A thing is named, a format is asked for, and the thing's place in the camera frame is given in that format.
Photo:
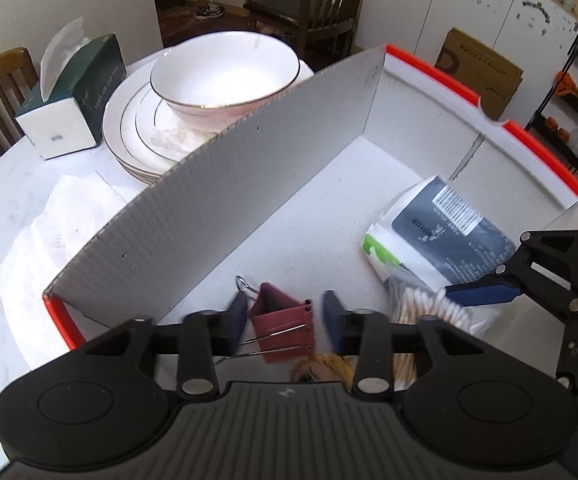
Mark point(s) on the orange cartoon figure toy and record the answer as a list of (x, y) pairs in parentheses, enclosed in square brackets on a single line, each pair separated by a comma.
[(328, 367)]

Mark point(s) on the bag of cotton swabs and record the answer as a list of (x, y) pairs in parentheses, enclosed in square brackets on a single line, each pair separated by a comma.
[(411, 301)]

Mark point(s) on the white wall cabinets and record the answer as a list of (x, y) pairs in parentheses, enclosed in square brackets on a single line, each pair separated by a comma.
[(535, 35)]

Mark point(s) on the red binder clip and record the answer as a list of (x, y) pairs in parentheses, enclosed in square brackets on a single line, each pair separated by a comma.
[(283, 327)]

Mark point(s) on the white paper napkin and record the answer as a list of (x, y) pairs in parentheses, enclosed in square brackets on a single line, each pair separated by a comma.
[(76, 209)]

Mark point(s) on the green white tissue box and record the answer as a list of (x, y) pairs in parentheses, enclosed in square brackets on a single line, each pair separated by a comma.
[(77, 75)]

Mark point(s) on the white bowl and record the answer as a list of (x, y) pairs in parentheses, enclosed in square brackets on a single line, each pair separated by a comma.
[(213, 80)]

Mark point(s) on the brown cardboard box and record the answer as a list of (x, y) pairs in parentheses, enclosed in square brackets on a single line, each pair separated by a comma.
[(481, 69)]

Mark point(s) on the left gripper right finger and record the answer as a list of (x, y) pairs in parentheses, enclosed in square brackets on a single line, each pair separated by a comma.
[(365, 334)]

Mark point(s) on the stack of white plates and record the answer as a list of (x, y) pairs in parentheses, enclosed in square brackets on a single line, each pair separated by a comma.
[(142, 132)]

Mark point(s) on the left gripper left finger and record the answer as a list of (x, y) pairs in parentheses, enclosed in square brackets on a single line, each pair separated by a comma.
[(203, 335)]

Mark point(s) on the red cardboard box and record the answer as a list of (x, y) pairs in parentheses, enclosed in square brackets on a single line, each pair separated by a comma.
[(287, 194)]

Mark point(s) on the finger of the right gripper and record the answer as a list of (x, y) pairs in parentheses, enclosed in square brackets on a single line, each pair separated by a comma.
[(474, 295)]

